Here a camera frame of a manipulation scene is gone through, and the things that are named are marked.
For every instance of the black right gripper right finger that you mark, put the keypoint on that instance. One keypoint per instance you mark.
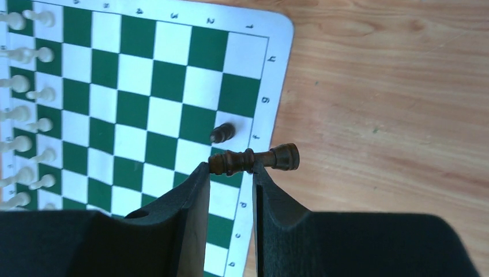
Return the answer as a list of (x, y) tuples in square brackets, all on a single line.
[(291, 240)]

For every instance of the white chess piece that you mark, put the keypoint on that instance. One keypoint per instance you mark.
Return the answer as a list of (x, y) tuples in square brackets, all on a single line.
[(19, 113), (14, 20), (15, 55), (25, 175), (20, 144), (17, 83)]

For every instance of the white chess pawn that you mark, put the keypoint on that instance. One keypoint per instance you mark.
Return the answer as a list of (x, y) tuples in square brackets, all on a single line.
[(44, 54), (42, 125), (47, 94), (48, 155), (46, 18), (46, 181)]

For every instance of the dark brown chess piece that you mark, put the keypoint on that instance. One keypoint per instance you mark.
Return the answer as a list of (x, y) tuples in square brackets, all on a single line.
[(222, 133), (283, 157)]

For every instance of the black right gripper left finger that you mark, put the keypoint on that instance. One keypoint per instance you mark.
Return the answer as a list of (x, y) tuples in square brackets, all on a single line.
[(166, 237)]

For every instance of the green white chess board mat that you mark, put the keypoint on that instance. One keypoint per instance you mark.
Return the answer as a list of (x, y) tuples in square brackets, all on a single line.
[(139, 87)]

